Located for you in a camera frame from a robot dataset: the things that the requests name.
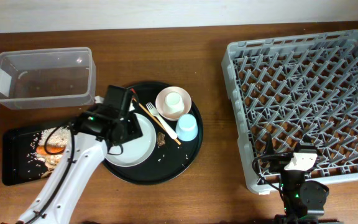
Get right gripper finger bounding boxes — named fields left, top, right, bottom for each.
left=264, top=134, right=274, bottom=155
left=296, top=135, right=318, bottom=152

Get grey dinner plate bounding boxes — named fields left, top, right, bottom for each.
left=106, top=113, right=157, bottom=167

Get light blue cup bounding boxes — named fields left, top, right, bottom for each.
left=175, top=114, right=198, bottom=142

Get orange carrot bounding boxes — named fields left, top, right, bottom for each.
left=36, top=145, right=65, bottom=156

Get rice and peanut leftovers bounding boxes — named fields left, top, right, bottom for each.
left=25, top=126, right=71, bottom=179

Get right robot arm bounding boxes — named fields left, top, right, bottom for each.
left=262, top=135, right=329, bottom=223

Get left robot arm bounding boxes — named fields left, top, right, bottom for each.
left=18, top=85, right=142, bottom=223

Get grey dishwasher rack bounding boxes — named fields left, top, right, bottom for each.
left=221, top=29, right=358, bottom=194

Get wooden chopstick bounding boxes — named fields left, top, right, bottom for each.
left=138, top=103, right=181, bottom=146

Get white plastic fork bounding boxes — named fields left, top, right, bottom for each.
left=146, top=103, right=178, bottom=139

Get brown food scrap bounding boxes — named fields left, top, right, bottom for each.
left=157, top=132, right=166, bottom=146

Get pink bowl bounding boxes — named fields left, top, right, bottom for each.
left=155, top=86, right=192, bottom=121

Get white cup in bowl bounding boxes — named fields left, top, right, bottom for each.
left=163, top=91, right=185, bottom=114

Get round black serving tray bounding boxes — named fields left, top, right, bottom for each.
left=103, top=82, right=203, bottom=185

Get clear plastic bin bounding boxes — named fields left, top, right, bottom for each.
left=0, top=47, right=96, bottom=110

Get black rectangular tray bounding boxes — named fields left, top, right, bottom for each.
left=2, top=121, right=61, bottom=186

